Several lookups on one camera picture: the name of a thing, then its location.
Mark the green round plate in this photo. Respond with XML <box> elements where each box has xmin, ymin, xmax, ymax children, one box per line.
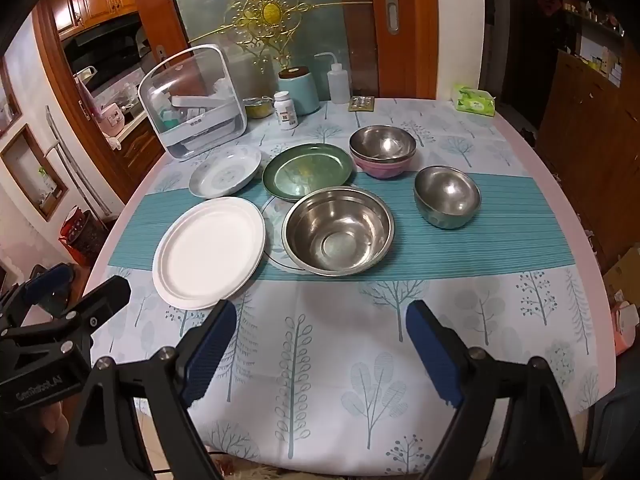
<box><xmin>262</xmin><ymin>142</ymin><xmax>355</xmax><ymax>203</ymax></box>

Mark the brown wooden cabinet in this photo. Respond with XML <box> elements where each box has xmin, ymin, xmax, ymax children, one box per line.
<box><xmin>536</xmin><ymin>49</ymin><xmax>640</xmax><ymax>273</ymax></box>

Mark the steel bowl with green outside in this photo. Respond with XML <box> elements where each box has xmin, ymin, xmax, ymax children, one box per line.
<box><xmin>413</xmin><ymin>165</ymin><xmax>482</xmax><ymax>230</ymax></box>

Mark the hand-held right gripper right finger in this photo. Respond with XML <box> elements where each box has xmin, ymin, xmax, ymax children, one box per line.
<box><xmin>405</xmin><ymin>300</ymin><xmax>583</xmax><ymax>480</ymax></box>

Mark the red basket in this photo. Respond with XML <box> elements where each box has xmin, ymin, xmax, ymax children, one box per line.
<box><xmin>59</xmin><ymin>206</ymin><xmax>109</xmax><ymax>267</ymax></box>

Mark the gold door ornament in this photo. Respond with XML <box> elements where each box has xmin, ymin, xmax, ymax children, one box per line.
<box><xmin>187</xmin><ymin>0</ymin><xmax>373</xmax><ymax>73</ymax></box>

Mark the black range hood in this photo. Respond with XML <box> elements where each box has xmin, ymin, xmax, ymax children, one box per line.
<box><xmin>62</xmin><ymin>12</ymin><xmax>151</xmax><ymax>78</ymax></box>

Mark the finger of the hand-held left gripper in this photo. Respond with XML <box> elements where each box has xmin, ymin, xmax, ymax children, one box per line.
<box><xmin>0</xmin><ymin>262</ymin><xmax>75</xmax><ymax>323</ymax></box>
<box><xmin>0</xmin><ymin>275</ymin><xmax>132</xmax><ymax>358</ymax></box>

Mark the pink bowl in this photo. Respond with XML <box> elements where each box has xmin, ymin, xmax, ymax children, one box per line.
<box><xmin>351</xmin><ymin>152</ymin><xmax>416</xmax><ymax>180</ymax></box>

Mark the clear storage box with handle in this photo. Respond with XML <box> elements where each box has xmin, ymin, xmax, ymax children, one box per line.
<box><xmin>138</xmin><ymin>44</ymin><xmax>248</xmax><ymax>162</ymax></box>

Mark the white patterned porcelain plate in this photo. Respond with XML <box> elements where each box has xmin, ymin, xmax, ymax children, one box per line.
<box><xmin>188</xmin><ymin>144</ymin><xmax>263</xmax><ymax>199</ymax></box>

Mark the white pill bottle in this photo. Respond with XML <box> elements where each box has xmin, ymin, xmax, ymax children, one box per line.
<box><xmin>273</xmin><ymin>91</ymin><xmax>299</xmax><ymax>131</ymax></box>

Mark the wooden framed wall niche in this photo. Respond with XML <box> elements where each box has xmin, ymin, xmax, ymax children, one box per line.
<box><xmin>0</xmin><ymin>124</ymin><xmax>69</xmax><ymax>222</ymax></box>

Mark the white round plate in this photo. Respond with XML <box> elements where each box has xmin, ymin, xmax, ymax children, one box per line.
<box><xmin>151</xmin><ymin>196</ymin><xmax>266</xmax><ymax>311</ymax></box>

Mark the large stainless steel bowl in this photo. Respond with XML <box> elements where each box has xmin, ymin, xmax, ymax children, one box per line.
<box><xmin>281</xmin><ymin>186</ymin><xmax>396</xmax><ymax>277</ymax></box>

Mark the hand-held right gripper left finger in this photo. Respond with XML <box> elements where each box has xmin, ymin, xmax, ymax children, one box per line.
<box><xmin>65</xmin><ymin>300</ymin><xmax>238</xmax><ymax>480</ymax></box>

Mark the cardboard box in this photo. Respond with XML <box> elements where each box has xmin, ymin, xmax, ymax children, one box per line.
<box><xmin>601</xmin><ymin>244</ymin><xmax>640</xmax><ymax>313</ymax></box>

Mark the round floral white trivet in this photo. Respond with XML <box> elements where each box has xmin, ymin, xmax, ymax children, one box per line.
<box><xmin>259</xmin><ymin>194</ymin><xmax>313</xmax><ymax>275</ymax></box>

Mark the green wet wipes pack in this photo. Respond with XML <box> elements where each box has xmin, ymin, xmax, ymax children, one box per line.
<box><xmin>451</xmin><ymin>84</ymin><xmax>497</xmax><ymax>116</ymax></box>

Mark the teal canister with wooden lid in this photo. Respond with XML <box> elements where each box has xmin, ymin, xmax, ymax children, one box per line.
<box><xmin>278</xmin><ymin>66</ymin><xmax>321</xmax><ymax>116</ymax></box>

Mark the teal striped table runner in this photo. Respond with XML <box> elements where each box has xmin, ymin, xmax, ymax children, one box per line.
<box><xmin>107</xmin><ymin>172</ymin><xmax>591</xmax><ymax>281</ymax></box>

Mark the clear plastic squeeze bottle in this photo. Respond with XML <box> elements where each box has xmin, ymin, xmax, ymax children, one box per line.
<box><xmin>314</xmin><ymin>52</ymin><xmax>351</xmax><ymax>106</ymax></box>

